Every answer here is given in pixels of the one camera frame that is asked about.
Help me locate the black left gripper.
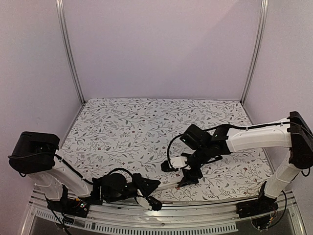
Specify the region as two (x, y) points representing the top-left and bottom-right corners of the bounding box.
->
(106, 173), (160, 204)

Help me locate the white remote control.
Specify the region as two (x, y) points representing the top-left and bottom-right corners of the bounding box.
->
(157, 178), (181, 190)

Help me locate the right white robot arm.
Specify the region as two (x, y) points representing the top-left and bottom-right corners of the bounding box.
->
(178, 111), (313, 218)

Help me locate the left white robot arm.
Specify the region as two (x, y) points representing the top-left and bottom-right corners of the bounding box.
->
(8, 131), (162, 218)

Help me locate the floral patterned table mat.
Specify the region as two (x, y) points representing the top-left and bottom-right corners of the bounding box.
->
(61, 98), (272, 202)

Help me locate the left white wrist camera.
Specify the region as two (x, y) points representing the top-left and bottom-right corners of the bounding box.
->
(134, 189), (162, 211)

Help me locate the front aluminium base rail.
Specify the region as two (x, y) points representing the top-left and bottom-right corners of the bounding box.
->
(18, 189), (309, 235)

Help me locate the left aluminium frame post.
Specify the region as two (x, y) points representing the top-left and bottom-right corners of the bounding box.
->
(55, 0), (86, 105)

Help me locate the aluminium frame post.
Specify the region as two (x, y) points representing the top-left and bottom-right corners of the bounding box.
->
(55, 0), (86, 105)
(240, 0), (269, 106)

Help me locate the right aluminium frame post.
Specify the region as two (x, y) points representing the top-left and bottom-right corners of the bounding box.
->
(240, 0), (269, 106)

